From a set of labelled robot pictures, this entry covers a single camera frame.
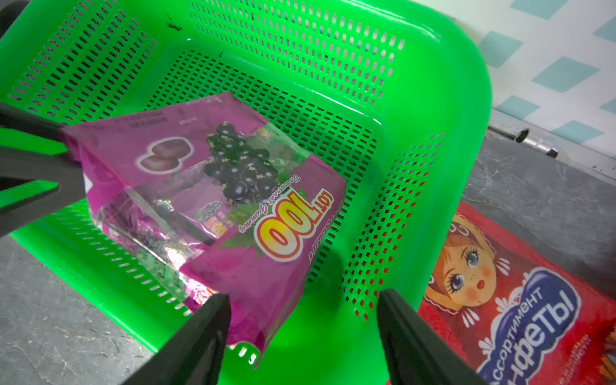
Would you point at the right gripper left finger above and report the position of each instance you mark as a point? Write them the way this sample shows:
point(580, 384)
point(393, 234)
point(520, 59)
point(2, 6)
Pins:
point(195, 353)

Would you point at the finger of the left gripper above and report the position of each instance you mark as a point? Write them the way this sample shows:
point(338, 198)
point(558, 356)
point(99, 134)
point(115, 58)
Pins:
point(35, 185)
point(25, 122)

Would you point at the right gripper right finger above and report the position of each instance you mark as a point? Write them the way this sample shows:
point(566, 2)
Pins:
point(415, 354)

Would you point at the purple Lot 100 candy bag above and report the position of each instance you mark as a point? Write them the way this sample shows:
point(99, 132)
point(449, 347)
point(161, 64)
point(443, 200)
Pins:
point(217, 200)

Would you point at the green plastic basket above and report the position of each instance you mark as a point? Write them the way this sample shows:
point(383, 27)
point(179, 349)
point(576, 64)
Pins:
point(391, 94)

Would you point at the red candy bag near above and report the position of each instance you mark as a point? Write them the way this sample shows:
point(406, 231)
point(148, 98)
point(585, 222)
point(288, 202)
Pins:
point(514, 316)

